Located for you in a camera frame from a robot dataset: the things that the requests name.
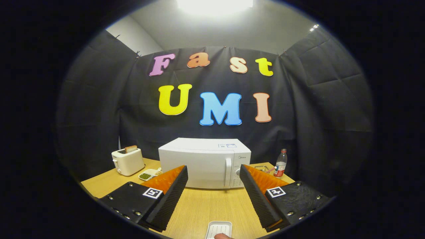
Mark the small ceiling spotlights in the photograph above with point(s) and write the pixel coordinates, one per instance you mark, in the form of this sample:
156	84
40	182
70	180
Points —
313	28

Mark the white toaster oven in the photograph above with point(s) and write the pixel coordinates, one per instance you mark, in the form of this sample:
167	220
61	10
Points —
199	159

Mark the bright ceiling light panel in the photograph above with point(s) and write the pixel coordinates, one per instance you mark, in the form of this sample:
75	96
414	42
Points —
214	6

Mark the white pop-up toaster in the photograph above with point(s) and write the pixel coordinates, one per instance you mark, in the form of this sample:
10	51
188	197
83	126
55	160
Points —
127	163

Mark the divided white bean dish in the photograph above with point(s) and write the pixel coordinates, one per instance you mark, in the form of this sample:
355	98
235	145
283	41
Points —
146	175

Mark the toasted bread slice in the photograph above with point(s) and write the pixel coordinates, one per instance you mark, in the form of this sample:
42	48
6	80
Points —
131	149

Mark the small white ribbed tray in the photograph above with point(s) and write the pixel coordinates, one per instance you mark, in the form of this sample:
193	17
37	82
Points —
217	228

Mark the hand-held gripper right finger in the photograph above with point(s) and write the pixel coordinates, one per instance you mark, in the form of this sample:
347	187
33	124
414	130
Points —
257	199

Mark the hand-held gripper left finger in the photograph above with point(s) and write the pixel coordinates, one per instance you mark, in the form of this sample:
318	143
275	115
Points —
171	202

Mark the clear bottle red label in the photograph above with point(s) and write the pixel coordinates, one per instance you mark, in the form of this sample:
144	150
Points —
280	164

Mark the red checked packet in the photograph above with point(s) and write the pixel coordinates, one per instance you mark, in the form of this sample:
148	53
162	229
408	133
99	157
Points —
270	170

